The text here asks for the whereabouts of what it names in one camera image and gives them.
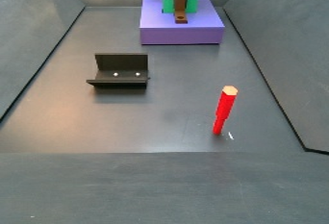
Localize brown upright board with hole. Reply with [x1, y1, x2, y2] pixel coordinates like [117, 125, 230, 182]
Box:
[174, 0, 188, 24]

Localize red hexagonal peg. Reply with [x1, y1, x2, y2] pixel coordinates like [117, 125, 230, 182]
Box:
[213, 86, 238, 135]

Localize purple base block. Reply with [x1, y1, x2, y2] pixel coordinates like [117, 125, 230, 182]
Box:
[141, 0, 225, 45]

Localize green block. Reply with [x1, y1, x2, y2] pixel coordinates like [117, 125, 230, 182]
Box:
[162, 0, 198, 13]

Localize black angled bracket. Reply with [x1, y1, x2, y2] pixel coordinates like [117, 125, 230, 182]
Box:
[86, 53, 149, 87]

